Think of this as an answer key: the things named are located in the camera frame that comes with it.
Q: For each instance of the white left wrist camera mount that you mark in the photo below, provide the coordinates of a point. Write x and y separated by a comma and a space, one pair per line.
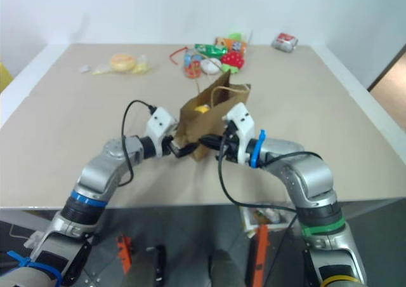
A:
160, 122

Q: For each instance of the brown paper bag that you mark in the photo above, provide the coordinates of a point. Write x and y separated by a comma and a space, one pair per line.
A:
203, 125

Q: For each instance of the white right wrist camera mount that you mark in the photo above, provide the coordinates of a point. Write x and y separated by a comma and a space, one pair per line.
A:
242, 122

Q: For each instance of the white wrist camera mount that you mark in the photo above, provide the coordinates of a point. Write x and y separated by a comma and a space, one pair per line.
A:
160, 122
242, 122

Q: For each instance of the orange metal stand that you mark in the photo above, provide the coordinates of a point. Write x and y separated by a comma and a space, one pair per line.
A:
261, 255
124, 253

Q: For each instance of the red strawberry plush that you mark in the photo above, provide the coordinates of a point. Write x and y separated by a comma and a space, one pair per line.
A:
233, 60

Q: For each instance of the white round plush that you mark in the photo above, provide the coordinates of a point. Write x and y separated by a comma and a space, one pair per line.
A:
210, 65

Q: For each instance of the yellow bin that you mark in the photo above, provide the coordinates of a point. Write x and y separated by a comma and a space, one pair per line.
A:
4, 76

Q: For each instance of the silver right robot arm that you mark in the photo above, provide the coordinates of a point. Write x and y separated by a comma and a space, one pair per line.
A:
311, 172

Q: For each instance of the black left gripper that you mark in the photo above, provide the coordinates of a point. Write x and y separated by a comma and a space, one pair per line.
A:
167, 145

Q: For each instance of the blue orange soda can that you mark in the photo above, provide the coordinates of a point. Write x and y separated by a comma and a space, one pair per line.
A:
192, 68

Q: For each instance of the green snack package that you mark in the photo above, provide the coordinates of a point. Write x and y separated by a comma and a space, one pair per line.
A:
209, 49

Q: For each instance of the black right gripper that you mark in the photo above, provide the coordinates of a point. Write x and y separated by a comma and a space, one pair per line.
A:
230, 147

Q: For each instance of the white bin with items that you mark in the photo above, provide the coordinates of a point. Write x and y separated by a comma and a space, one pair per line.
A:
266, 217

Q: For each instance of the small clear white packet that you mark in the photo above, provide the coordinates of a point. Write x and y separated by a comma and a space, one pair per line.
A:
83, 69

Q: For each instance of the bagged bread bun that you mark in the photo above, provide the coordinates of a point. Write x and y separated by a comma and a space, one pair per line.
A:
141, 67

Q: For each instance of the brown door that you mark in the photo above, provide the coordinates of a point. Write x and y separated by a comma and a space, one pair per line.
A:
390, 84

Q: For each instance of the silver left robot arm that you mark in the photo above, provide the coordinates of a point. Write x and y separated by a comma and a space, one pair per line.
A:
98, 172

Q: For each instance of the red plastic strip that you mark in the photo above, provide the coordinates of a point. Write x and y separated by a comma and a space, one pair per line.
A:
174, 54

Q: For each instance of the orange snack packet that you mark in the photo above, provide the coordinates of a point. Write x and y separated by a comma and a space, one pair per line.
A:
233, 44

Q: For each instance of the clear plastic-wrapped red snack pack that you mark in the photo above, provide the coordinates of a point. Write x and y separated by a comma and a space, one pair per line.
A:
285, 42

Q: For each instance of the white yellow plush toy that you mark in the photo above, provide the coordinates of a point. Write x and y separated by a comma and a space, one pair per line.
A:
201, 109

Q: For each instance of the round bread bun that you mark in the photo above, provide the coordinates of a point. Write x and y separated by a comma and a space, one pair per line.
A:
121, 61

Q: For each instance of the light green plush item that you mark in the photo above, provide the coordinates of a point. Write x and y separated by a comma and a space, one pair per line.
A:
235, 36

